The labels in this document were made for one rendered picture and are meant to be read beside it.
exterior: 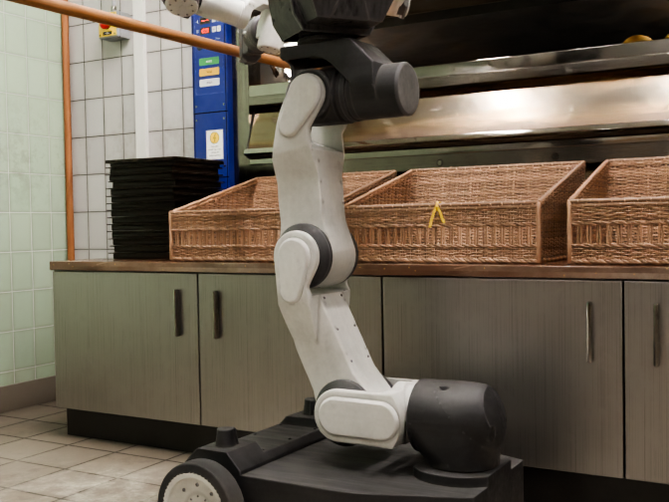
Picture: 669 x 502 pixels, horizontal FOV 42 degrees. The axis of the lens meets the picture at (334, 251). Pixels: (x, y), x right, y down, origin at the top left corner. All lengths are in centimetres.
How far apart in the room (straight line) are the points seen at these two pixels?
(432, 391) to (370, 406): 13
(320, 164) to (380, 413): 55
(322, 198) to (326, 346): 32
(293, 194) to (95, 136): 180
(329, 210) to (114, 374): 115
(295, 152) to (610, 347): 83
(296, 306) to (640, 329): 77
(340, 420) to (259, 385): 67
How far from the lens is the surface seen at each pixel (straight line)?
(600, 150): 261
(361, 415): 182
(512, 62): 272
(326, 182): 191
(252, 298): 246
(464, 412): 176
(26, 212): 356
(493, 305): 213
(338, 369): 189
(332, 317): 189
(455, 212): 221
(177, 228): 267
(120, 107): 353
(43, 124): 364
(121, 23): 223
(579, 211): 211
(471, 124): 272
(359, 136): 288
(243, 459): 189
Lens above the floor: 69
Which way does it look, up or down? 2 degrees down
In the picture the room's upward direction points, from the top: 1 degrees counter-clockwise
